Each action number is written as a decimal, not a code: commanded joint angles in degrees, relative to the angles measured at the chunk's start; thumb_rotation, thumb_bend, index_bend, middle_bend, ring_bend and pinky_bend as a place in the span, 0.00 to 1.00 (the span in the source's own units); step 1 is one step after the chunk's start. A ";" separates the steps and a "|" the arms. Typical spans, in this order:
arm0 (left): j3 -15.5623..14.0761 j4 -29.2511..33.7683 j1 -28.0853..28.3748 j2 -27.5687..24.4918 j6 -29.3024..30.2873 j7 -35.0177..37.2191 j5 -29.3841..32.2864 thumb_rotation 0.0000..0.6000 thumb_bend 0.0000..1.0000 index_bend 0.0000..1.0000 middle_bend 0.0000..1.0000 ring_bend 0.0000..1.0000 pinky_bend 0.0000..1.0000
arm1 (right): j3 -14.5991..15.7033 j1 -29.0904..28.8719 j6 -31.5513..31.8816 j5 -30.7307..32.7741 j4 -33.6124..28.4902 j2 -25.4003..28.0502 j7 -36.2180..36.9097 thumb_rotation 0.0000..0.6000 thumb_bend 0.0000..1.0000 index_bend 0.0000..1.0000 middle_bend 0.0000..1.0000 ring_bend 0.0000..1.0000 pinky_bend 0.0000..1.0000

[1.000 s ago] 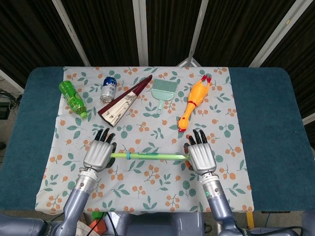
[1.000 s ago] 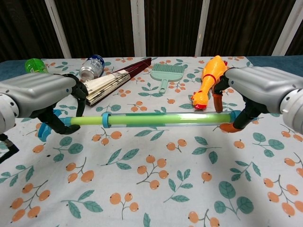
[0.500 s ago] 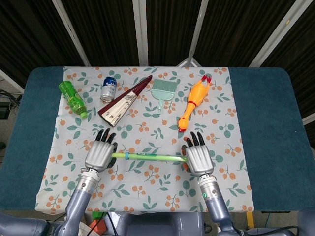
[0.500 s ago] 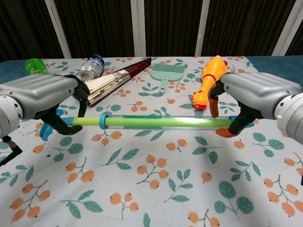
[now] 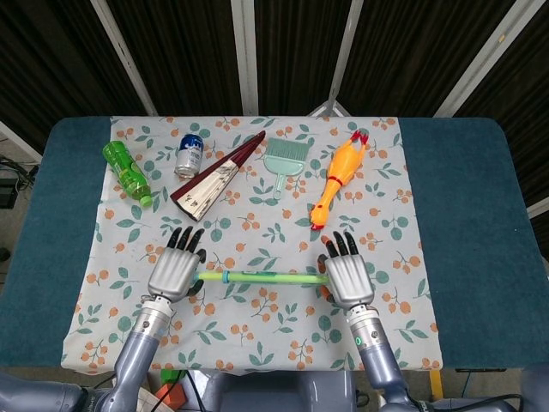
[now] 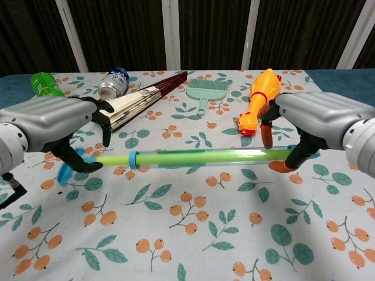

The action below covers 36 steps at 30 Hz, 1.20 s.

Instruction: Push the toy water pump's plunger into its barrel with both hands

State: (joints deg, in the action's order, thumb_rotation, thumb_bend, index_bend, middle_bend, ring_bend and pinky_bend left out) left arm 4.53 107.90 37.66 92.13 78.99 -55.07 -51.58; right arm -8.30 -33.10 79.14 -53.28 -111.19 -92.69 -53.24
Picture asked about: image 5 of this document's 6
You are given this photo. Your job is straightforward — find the orange block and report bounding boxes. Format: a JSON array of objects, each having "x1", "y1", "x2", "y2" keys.
[{"x1": 154, "y1": 383, "x2": 185, "y2": 407}]

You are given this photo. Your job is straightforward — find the grey robot torso base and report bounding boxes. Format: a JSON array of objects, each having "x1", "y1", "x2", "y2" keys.
[{"x1": 205, "y1": 369, "x2": 365, "y2": 412}]

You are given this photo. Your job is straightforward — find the blue silver drink can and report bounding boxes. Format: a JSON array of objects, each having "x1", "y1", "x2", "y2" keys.
[{"x1": 173, "y1": 133, "x2": 204, "y2": 178}]

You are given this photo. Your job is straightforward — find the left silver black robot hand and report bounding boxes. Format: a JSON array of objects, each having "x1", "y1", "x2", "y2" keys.
[{"x1": 147, "y1": 226, "x2": 208, "y2": 301}]

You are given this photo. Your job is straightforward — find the white checkered cloth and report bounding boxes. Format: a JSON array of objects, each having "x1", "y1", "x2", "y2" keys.
[{"x1": 136, "y1": 388, "x2": 172, "y2": 412}]

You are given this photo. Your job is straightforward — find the green and blue plastic stick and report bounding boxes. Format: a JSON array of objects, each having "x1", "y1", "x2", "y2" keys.
[{"x1": 195, "y1": 270, "x2": 331, "y2": 287}]

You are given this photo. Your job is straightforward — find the right silver robot hand orange fingertips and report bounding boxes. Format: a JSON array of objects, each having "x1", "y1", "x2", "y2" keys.
[{"x1": 316, "y1": 229, "x2": 373, "y2": 306}]

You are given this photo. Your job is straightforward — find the white frame pole with foot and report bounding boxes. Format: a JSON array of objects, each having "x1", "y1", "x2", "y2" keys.
[{"x1": 308, "y1": 0, "x2": 365, "y2": 118}]

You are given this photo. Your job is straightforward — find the green plastic drink bottle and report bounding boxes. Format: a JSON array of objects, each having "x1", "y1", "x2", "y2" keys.
[{"x1": 101, "y1": 140, "x2": 154, "y2": 208}]

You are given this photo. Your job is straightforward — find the floral print tablecloth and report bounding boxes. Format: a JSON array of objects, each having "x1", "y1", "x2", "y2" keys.
[{"x1": 61, "y1": 115, "x2": 443, "y2": 373}]

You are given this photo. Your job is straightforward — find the yellow rubber chicken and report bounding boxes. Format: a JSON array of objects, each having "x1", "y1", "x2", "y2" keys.
[{"x1": 310, "y1": 130, "x2": 371, "y2": 232}]

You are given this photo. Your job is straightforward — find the grey-green mini brush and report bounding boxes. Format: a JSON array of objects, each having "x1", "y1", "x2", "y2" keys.
[{"x1": 265, "y1": 137, "x2": 311, "y2": 161}]

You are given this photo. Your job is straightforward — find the dark red folding fan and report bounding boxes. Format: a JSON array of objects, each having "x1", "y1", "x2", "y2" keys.
[{"x1": 170, "y1": 130, "x2": 267, "y2": 223}]

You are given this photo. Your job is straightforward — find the black electronic device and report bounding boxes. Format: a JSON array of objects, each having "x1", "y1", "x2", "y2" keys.
[{"x1": 0, "y1": 178, "x2": 19, "y2": 210}]

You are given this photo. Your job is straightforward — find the blue felt table cover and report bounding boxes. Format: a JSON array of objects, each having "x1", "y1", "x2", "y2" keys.
[{"x1": 0, "y1": 116, "x2": 549, "y2": 373}]

